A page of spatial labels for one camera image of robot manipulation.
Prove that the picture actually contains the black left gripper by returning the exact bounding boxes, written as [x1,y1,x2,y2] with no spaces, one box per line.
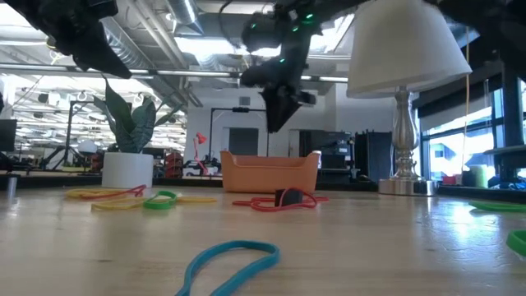
[3,0,132,79]

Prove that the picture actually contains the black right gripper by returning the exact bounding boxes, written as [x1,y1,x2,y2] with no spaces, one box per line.
[262,57,317,134]

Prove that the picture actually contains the blue rubber band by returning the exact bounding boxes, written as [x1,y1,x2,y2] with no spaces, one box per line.
[174,239,282,296]

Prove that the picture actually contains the red rubber band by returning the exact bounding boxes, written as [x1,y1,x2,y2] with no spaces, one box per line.
[81,184,148,201]
[232,187,330,213]

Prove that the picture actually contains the green band edge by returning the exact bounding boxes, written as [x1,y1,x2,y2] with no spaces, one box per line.
[468,199,526,214]

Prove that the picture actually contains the orange plastic bin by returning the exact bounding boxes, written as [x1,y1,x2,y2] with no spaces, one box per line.
[219,150,321,195]

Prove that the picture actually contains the yellow rubber band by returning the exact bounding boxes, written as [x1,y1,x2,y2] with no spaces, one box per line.
[64,187,124,201]
[90,196,218,212]

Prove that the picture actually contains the green rubber band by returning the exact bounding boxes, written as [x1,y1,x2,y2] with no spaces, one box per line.
[142,190,178,210]
[505,229,526,258]

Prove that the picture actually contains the black equipment rack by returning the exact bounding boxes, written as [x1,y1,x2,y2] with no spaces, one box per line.
[299,130,355,184]

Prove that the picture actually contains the red desk lamp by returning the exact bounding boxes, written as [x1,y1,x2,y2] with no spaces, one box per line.
[192,132,210,177]

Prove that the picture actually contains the black cabinet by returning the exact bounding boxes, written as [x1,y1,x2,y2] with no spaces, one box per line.
[354,130,395,183]

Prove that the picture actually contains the snake plant in white pot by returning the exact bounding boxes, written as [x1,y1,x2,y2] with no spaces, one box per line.
[92,76,184,189]

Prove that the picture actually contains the black monitor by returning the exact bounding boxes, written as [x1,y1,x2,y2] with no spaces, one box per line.
[0,118,18,153]

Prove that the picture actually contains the white shade silver table lamp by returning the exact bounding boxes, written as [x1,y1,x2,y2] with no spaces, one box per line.
[346,0,473,197]

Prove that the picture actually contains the silver metal cylinder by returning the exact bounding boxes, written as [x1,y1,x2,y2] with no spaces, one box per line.
[5,173,20,197]

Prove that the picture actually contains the yellow green spool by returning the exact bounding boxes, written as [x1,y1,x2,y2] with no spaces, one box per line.
[469,164,490,190]

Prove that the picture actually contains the black gantry frame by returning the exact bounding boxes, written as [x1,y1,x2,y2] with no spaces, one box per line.
[208,106,271,164]

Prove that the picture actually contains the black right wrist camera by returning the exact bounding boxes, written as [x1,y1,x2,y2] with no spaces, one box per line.
[240,65,268,88]

